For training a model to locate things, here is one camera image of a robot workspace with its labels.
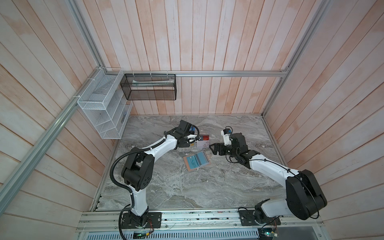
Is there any left aluminium wall rail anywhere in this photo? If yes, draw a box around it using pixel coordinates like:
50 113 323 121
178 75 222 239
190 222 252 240
1 66 102 215

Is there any black corrugated cable hose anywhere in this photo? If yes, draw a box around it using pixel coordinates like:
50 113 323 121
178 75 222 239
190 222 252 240
109 131 169 240

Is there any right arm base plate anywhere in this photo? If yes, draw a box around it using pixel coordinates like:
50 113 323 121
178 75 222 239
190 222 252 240
238 208 281 226

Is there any horizontal aluminium wall rail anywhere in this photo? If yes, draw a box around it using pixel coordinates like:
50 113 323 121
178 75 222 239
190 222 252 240
106 68 288 78

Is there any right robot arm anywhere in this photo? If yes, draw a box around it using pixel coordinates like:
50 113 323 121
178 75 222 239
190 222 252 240
209 131 328 224

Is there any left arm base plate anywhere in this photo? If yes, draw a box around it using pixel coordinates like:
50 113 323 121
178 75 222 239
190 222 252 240
120 212 162 229

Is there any white pink card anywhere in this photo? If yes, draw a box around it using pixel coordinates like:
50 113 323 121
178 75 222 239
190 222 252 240
196 141 210 149

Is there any white wire mesh shelf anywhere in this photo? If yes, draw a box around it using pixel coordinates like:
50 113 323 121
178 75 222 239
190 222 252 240
78 68 133 140

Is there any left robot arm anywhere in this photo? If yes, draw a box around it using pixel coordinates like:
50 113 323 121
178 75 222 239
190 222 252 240
121 120 200 225

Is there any black mesh basket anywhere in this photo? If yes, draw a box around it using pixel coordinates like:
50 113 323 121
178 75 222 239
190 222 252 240
120 73 177 101

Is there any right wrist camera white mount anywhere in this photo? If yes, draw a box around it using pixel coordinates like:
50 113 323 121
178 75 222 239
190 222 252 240
221 126 233 146

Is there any aluminium front rail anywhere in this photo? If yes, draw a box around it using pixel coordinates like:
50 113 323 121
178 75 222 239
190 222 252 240
75 208 327 235

